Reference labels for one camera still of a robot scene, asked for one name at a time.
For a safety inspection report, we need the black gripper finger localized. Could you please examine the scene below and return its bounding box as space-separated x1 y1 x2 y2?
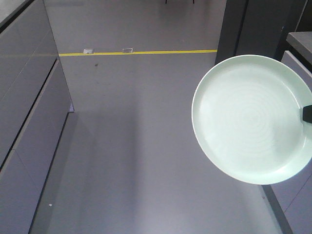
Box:
302 105 312 123

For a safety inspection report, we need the mint green round plate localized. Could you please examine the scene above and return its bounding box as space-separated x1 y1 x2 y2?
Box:
192 55 312 185

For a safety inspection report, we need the dark kitchen counter unit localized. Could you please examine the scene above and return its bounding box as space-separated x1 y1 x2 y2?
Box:
262 31 312 234

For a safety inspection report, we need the dark grey cabinet column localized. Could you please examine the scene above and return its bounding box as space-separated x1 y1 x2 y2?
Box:
215 0 312 63

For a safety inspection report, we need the grey cabinet with drawers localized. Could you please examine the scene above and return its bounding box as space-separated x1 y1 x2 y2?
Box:
0 0 72 234

